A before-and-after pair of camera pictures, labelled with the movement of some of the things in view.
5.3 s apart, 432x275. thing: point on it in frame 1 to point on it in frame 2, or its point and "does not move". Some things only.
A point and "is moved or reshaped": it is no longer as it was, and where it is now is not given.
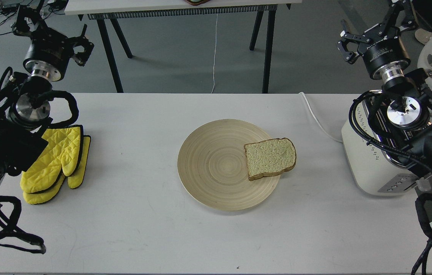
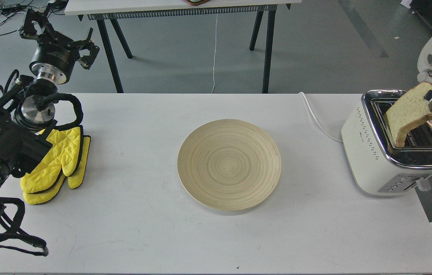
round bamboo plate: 212,165 does not move
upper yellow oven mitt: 63,151 does not move
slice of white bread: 269,157 is moved or reshaped
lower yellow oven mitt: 74,180 does not move
